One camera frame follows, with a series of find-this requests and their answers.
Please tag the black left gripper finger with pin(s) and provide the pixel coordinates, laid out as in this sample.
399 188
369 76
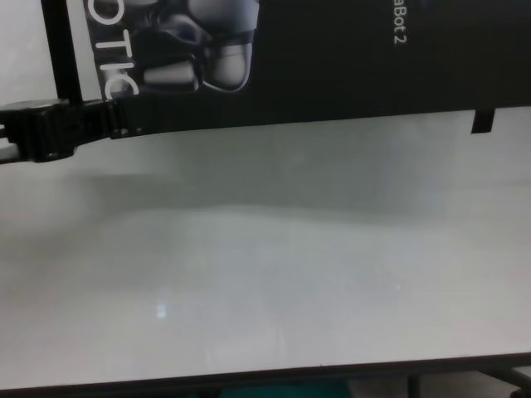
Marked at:
128 116

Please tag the black tape rectangle frame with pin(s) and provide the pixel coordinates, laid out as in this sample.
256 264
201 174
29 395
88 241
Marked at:
62 49

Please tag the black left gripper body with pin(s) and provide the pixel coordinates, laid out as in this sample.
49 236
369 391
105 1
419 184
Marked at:
41 130

